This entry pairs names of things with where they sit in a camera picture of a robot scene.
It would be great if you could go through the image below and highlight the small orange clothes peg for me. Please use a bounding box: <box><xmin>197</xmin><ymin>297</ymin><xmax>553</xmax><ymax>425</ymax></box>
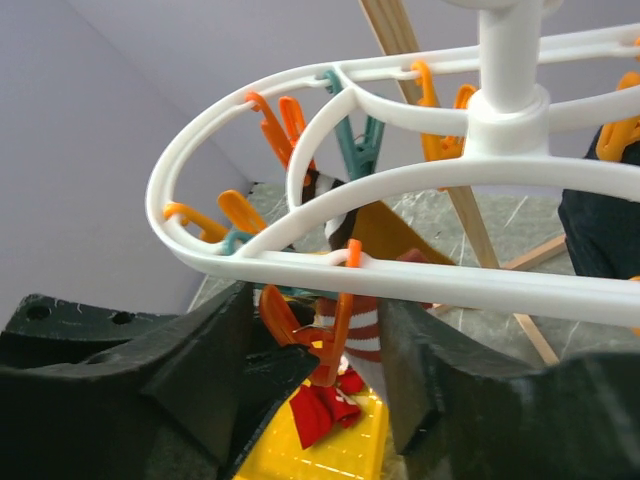
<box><xmin>245</xmin><ymin>91</ymin><xmax>306</xmax><ymax>170</ymax></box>

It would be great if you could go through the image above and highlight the yellow-orange clothes peg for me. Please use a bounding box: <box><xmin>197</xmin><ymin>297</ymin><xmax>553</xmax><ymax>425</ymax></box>
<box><xmin>163</xmin><ymin>190</ymin><xmax>267</xmax><ymax>243</ymax></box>

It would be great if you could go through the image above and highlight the wooden rack frame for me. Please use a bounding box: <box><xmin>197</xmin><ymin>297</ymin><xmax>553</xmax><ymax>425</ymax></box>
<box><xmin>360</xmin><ymin>1</ymin><xmax>566</xmax><ymax>365</ymax></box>

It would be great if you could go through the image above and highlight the red white patterned sock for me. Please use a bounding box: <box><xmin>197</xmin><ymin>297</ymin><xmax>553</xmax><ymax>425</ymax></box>
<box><xmin>289</xmin><ymin>367</ymin><xmax>365</xmax><ymax>450</ymax></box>

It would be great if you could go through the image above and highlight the teal clothes peg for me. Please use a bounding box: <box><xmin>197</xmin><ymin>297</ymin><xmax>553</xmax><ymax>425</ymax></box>
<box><xmin>322</xmin><ymin>69</ymin><xmax>386</xmax><ymax>179</ymax></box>

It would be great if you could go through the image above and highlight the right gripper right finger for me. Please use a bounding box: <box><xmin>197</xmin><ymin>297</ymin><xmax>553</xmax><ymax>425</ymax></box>
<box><xmin>379</xmin><ymin>299</ymin><xmax>533</xmax><ymax>455</ymax></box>

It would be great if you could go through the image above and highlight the yellow plastic tray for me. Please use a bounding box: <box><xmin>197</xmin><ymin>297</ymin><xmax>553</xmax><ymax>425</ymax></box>
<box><xmin>235</xmin><ymin>387</ymin><xmax>389</xmax><ymax>479</ymax></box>

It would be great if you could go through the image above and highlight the white round clip hanger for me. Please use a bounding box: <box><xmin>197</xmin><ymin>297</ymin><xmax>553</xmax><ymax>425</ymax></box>
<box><xmin>145</xmin><ymin>1</ymin><xmax>639</xmax><ymax>327</ymax></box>

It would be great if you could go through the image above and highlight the grey sock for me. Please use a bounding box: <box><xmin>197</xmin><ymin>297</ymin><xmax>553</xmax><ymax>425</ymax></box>
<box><xmin>314</xmin><ymin>249</ymin><xmax>436</xmax><ymax>401</ymax></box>

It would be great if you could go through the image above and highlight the navy blue hanging sock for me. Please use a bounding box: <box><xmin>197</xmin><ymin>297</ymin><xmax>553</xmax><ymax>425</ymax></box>
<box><xmin>557</xmin><ymin>124</ymin><xmax>640</xmax><ymax>281</ymax></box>

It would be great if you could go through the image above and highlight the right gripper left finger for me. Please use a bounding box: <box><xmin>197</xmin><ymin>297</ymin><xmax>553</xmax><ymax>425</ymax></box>
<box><xmin>143</xmin><ymin>282</ymin><xmax>319</xmax><ymax>465</ymax></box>

